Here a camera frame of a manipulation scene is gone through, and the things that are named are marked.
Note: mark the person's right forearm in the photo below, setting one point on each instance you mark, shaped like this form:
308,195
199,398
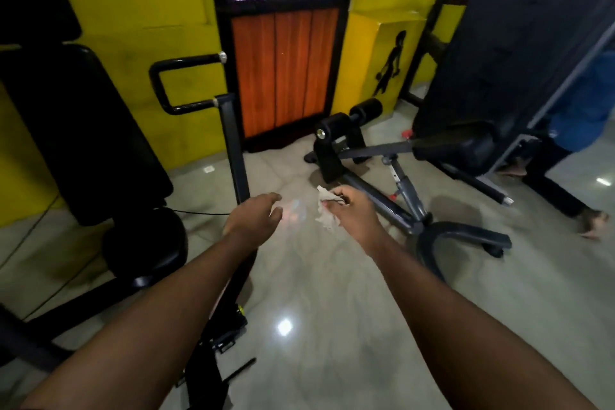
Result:
471,337

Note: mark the white cleaning wipe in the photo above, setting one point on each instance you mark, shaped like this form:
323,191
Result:
329,218

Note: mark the black wall bar frame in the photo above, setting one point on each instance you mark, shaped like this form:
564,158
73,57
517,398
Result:
427,44

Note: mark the person's right hand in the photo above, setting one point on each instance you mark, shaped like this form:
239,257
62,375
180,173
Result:
358,217

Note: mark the black machine base frame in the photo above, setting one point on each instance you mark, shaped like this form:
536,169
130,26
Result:
233,145

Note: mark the black padded machine shroud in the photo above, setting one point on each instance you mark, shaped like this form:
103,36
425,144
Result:
519,39

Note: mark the black back pad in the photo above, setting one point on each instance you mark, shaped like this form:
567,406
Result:
86,136

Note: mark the grey leg machine frame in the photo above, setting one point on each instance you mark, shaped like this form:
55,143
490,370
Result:
403,184

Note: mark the person's left hand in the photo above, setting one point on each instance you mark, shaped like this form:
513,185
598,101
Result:
252,222

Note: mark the black head pad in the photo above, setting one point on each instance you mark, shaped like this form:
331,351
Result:
33,1

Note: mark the black round seat pad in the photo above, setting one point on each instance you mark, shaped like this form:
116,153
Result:
144,241

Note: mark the person's left forearm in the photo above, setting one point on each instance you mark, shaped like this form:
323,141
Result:
144,328

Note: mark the orange black edged panel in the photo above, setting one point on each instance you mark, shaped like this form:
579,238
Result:
288,68

